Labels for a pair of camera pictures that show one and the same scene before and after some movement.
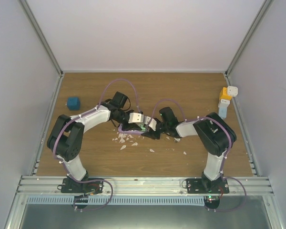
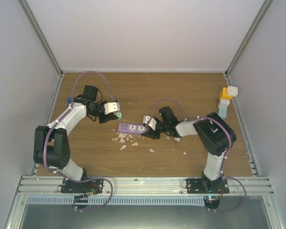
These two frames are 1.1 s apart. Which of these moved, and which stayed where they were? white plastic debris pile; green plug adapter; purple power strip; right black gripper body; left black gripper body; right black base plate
Moved: green plug adapter; left black gripper body
Stayed: right black base plate; purple power strip; right black gripper body; white plastic debris pile
